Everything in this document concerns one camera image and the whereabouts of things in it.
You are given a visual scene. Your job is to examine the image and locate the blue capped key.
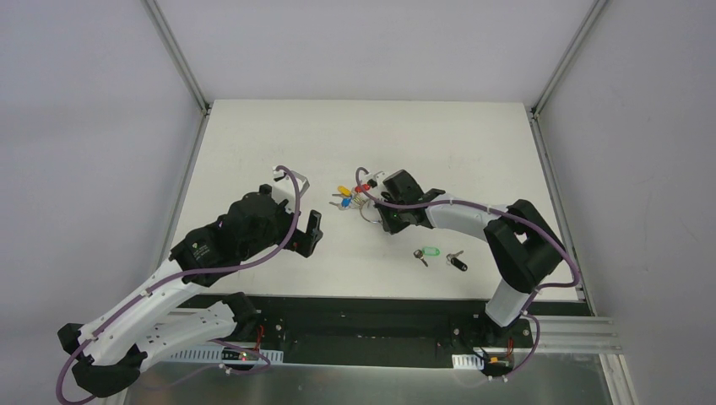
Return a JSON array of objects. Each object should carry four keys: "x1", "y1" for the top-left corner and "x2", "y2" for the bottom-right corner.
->
[{"x1": 329, "y1": 197, "x2": 353, "y2": 211}]

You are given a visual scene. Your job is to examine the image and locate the large metal keyring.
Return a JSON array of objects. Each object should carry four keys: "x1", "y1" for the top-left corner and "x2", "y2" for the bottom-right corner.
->
[{"x1": 351, "y1": 193, "x2": 382, "y2": 224}]

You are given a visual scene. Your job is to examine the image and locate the green tag key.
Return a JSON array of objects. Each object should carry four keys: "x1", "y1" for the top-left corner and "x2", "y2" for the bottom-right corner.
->
[{"x1": 413, "y1": 246, "x2": 441, "y2": 267}]

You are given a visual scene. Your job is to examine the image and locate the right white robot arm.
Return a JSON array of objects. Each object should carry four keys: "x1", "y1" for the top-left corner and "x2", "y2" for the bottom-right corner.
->
[{"x1": 363, "y1": 170, "x2": 564, "y2": 346}]

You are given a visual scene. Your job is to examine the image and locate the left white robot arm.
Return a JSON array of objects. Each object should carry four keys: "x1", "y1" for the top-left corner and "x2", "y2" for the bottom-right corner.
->
[{"x1": 56, "y1": 177, "x2": 323, "y2": 403}]

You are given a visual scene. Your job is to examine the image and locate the black fob key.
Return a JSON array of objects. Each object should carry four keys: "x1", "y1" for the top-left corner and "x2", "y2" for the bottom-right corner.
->
[{"x1": 446, "y1": 251, "x2": 469, "y2": 272}]

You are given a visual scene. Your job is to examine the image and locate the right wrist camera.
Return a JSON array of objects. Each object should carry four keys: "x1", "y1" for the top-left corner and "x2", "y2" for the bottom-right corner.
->
[{"x1": 364, "y1": 171, "x2": 387, "y2": 193}]

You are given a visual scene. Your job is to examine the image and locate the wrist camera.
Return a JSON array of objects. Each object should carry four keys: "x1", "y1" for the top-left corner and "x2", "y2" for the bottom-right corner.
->
[
  {"x1": 364, "y1": 171, "x2": 387, "y2": 193},
  {"x1": 271, "y1": 166, "x2": 310, "y2": 203}
]

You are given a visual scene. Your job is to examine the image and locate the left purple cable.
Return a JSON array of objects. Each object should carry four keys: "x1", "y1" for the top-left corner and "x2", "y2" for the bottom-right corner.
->
[{"x1": 54, "y1": 165, "x2": 303, "y2": 405}]

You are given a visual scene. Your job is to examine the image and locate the purple cable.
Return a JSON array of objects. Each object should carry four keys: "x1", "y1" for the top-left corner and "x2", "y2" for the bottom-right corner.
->
[
  {"x1": 54, "y1": 165, "x2": 303, "y2": 405},
  {"x1": 355, "y1": 165, "x2": 583, "y2": 381}
]

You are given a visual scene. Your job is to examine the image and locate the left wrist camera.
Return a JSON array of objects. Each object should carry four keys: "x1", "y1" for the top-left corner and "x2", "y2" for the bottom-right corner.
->
[{"x1": 271, "y1": 166, "x2": 310, "y2": 203}]

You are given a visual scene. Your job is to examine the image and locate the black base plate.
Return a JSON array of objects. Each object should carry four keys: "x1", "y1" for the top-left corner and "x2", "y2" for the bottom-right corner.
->
[{"x1": 228, "y1": 295, "x2": 534, "y2": 368}]

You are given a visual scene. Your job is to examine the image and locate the left white cable duct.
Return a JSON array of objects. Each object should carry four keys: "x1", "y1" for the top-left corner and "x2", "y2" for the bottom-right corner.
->
[{"x1": 161, "y1": 345, "x2": 284, "y2": 365}]

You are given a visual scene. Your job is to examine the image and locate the white cable duct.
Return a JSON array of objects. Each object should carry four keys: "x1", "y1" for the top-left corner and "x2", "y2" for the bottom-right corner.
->
[
  {"x1": 451, "y1": 354, "x2": 485, "y2": 370},
  {"x1": 161, "y1": 345, "x2": 284, "y2": 365}
]

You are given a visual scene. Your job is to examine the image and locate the right white cable duct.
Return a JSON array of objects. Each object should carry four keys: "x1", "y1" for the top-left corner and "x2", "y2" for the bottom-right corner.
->
[{"x1": 451, "y1": 354, "x2": 485, "y2": 370}]

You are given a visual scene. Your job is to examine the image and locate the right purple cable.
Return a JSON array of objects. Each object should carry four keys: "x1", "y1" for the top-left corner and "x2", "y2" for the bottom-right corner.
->
[{"x1": 355, "y1": 165, "x2": 583, "y2": 381}]

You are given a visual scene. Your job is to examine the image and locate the left aluminium frame post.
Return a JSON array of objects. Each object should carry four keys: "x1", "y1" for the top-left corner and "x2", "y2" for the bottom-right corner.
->
[{"x1": 141, "y1": 0, "x2": 211, "y2": 116}]

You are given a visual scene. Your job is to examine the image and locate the aluminium frame post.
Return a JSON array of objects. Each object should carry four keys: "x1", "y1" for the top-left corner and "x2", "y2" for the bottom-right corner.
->
[
  {"x1": 530, "y1": 0, "x2": 611, "y2": 120},
  {"x1": 141, "y1": 0, "x2": 211, "y2": 116}
]

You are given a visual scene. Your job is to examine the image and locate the right aluminium frame post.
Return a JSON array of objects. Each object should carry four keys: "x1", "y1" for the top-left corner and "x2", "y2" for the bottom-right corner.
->
[{"x1": 530, "y1": 0, "x2": 611, "y2": 120}]

